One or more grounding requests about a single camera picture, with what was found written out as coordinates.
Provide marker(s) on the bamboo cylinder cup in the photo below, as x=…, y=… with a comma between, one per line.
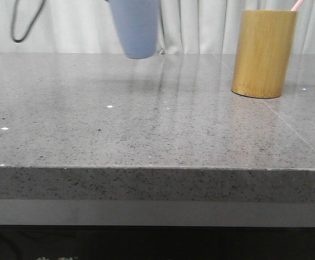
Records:
x=263, y=52

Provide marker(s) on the blue plastic cup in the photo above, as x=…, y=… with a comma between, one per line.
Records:
x=136, y=23

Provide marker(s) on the pink chopstick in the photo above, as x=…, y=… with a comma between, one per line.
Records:
x=297, y=4

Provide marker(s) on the grey-white curtain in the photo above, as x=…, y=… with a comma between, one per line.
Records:
x=186, y=27

